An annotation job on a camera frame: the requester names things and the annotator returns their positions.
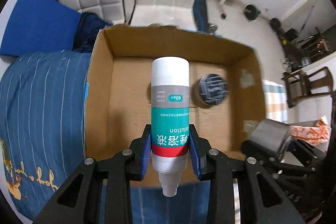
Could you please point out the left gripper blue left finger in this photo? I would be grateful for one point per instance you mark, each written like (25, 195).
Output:
(145, 150)

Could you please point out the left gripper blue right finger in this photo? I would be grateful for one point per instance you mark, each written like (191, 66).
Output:
(194, 151)

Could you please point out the silver round tin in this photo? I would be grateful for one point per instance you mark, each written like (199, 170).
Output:
(271, 136)

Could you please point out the white teal solution bottle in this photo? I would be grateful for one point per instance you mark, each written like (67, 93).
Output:
(170, 115)

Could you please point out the black patterned round tin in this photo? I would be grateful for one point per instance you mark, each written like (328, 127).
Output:
(210, 90)

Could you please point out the open cardboard box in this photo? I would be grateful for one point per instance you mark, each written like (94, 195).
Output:
(118, 104)

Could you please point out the orange white patterned cloth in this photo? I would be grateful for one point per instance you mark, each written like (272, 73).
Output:
(315, 135)

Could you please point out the plaid checkered blanket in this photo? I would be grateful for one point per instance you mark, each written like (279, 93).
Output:
(275, 101)

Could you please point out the dark wooden chair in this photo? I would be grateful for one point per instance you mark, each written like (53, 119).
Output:
(300, 85)

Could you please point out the blue striped quilt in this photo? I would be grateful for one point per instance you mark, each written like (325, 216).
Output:
(42, 125)

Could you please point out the chrome dumbbell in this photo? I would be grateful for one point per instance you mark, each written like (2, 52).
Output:
(212, 28)

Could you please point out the black blue bench pad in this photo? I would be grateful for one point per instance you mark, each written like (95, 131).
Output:
(201, 16)

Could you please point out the barbell on floor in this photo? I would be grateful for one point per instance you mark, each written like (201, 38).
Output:
(252, 13)

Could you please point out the blue foam cushion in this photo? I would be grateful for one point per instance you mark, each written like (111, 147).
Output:
(39, 26)

